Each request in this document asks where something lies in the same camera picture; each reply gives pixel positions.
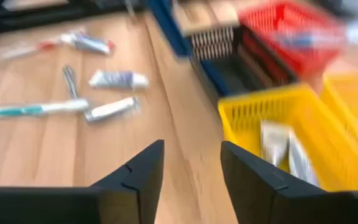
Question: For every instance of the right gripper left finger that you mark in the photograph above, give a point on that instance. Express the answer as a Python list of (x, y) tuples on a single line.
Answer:
[(135, 186)]

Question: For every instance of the black table frame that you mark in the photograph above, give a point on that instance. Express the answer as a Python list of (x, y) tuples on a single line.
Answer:
[(57, 17)]

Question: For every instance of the blue toothbrush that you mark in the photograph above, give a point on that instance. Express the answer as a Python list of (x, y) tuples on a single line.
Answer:
[(306, 40)]

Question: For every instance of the small silver tube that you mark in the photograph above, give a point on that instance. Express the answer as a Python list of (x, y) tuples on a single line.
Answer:
[(110, 109)]

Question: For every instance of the red toothbrush in wrapper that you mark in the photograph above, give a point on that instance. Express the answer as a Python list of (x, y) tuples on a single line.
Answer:
[(26, 50)]

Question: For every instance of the green toothbrush in wrapper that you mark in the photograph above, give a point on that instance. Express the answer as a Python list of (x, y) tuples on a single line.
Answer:
[(26, 110)]

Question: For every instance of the red plastic basket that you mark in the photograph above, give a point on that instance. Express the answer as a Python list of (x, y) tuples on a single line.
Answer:
[(291, 18)]

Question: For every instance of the small white grey tube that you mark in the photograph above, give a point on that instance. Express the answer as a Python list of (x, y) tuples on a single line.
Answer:
[(273, 140)]

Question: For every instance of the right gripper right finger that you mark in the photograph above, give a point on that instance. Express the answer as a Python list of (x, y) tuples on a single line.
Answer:
[(250, 186)]

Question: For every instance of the black plastic basket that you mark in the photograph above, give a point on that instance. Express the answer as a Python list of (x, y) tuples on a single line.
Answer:
[(247, 77)]

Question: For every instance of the toothpaste tube blue print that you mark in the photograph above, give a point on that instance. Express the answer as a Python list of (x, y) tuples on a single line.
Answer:
[(117, 80)]

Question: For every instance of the yellow plastic basket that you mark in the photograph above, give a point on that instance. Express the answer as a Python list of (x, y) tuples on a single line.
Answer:
[(337, 155), (353, 93)]

